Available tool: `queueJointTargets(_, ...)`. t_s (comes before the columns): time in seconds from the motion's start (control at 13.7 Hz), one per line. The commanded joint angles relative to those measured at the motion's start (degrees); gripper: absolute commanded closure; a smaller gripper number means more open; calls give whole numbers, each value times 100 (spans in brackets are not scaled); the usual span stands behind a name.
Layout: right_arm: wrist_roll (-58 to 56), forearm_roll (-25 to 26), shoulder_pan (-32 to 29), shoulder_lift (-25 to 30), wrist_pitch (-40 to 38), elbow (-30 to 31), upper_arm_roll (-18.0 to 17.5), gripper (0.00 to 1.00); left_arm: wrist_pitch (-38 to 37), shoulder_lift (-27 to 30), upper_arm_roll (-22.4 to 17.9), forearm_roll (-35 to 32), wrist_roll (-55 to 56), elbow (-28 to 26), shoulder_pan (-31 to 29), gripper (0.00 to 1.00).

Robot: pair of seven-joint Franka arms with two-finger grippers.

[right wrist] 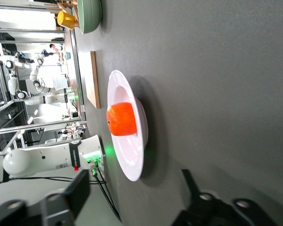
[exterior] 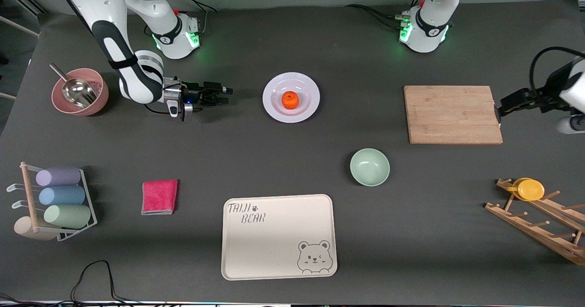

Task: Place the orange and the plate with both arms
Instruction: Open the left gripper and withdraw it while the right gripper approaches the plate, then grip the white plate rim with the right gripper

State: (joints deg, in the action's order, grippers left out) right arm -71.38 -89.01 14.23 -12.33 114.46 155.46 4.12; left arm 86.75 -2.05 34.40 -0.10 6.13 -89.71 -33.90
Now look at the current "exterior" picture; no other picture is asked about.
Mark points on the beige cup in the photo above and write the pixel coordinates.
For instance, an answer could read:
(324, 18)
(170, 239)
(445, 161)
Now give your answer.
(25, 228)

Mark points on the green cup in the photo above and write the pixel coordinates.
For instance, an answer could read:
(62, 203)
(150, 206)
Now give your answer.
(67, 216)

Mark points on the pink bowl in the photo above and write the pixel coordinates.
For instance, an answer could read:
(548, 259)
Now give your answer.
(100, 99)

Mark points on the pink folded cloth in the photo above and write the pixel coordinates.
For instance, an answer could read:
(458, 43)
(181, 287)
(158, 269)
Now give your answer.
(159, 197)

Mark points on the wooden peg drying rack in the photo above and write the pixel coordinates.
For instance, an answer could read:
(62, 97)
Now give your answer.
(539, 231)

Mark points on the wooden cutting board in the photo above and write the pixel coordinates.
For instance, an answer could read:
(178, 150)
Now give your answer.
(450, 115)

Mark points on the cream bear print tray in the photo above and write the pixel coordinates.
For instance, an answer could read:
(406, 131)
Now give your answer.
(274, 243)

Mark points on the purple cup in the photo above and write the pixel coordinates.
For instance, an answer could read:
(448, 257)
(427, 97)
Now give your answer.
(58, 177)

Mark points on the metal scoop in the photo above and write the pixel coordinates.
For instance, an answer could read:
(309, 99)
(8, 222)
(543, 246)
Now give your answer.
(77, 91)

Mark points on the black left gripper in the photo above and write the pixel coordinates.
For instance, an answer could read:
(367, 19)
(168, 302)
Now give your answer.
(545, 98)

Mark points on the white round plate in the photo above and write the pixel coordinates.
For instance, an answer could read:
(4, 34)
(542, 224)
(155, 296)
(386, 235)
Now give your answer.
(274, 110)

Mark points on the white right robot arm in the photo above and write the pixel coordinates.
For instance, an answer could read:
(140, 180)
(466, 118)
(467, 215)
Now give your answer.
(114, 37)

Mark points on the yellow cup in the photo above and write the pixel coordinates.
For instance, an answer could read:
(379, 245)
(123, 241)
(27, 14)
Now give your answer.
(530, 189)

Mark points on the orange mandarin fruit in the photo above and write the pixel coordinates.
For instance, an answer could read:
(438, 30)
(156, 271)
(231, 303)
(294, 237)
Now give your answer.
(290, 100)

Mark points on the blue cup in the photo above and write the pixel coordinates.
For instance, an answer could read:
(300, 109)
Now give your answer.
(61, 196)

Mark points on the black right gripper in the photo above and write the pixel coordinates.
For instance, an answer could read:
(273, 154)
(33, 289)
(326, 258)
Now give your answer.
(192, 92)

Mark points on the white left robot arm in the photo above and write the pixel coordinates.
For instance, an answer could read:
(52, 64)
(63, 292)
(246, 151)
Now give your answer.
(429, 28)

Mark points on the pale green bowl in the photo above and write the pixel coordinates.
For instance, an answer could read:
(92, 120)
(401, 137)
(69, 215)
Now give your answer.
(369, 167)

